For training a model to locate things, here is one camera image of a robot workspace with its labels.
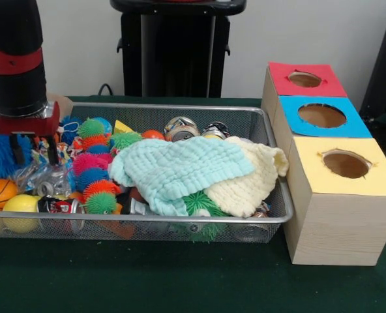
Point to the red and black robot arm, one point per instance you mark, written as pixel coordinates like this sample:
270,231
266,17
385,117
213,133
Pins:
17,81

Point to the dark green tablecloth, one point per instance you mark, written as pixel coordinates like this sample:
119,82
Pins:
180,277

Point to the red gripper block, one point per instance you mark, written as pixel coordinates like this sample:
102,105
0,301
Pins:
23,127

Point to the green spiky ball with eyes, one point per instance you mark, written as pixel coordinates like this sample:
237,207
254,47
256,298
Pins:
199,202

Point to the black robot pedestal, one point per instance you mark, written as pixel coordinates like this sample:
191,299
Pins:
173,58

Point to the mint green waffle cloth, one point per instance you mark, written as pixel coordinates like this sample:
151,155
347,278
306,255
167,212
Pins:
180,163

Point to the multicolour spiky caterpillar toy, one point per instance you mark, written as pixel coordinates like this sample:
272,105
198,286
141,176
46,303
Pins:
88,163

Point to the plain wooden cube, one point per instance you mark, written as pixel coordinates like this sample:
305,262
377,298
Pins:
64,104

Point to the cream yellow waffle cloth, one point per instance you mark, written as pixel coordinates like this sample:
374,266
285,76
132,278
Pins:
245,192

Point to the wooden box with three holes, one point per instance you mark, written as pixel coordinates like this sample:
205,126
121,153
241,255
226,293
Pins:
343,228

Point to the black upright panel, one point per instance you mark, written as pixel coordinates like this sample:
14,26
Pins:
385,65

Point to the yellow smooth ball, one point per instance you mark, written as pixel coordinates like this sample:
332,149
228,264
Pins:
20,208

